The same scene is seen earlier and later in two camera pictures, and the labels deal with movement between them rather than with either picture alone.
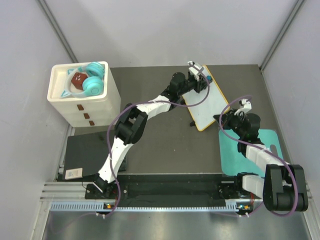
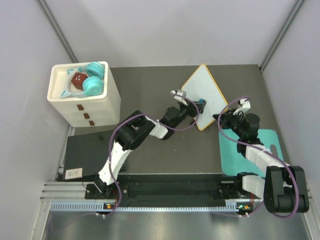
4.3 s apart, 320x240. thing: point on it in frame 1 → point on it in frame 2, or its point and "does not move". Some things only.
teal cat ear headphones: [93, 86] does not move
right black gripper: [227, 118] does not move
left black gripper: [200, 84] → [192, 109]
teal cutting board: [232, 162] does not move
